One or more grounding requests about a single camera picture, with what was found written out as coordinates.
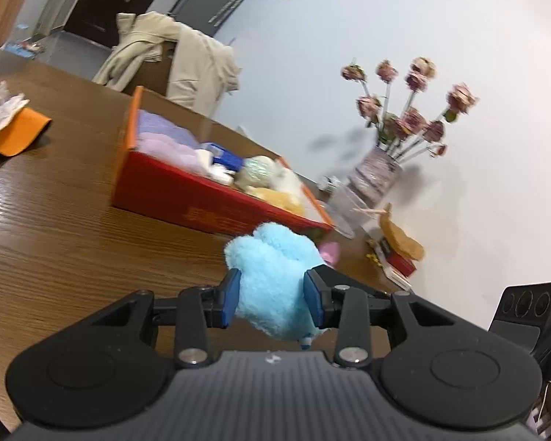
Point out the light blue plush toy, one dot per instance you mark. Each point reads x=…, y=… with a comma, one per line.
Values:
x=273, y=261

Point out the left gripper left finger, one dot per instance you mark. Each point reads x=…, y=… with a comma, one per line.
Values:
x=199, y=309

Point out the dried pink rose bouquet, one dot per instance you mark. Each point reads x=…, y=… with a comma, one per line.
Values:
x=409, y=133

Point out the beige coat on chair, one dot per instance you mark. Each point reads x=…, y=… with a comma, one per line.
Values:
x=170, y=58

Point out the white and yellow plush toy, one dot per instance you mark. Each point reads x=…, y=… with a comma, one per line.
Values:
x=270, y=181

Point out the pink satin bow scrunchie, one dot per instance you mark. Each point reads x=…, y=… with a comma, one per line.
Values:
x=330, y=253

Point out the orange cloth with white items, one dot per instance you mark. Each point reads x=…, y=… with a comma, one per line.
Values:
x=20, y=125

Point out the brown paper liner stack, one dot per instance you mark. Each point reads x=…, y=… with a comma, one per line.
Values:
x=399, y=241

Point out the blue tissue pack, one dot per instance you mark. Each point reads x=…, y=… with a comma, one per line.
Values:
x=223, y=156

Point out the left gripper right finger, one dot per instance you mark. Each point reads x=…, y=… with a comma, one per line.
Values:
x=336, y=301

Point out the clear plastic cup with saucer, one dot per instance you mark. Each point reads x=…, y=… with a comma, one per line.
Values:
x=347, y=211

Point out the red orange cardboard box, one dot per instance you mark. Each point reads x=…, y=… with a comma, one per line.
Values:
x=155, y=189

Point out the pink textured vase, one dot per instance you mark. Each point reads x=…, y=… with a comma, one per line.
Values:
x=374, y=176

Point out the purple folded towel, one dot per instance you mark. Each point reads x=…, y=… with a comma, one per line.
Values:
x=163, y=140

